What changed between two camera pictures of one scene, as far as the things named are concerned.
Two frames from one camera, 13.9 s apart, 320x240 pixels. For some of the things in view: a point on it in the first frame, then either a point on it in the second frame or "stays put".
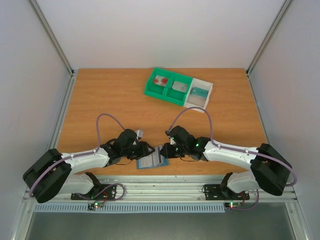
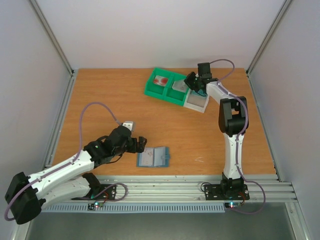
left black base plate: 99,191 stays put
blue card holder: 153,159 stays put
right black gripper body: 170,150 -> 191,80
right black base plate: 221,192 stays put
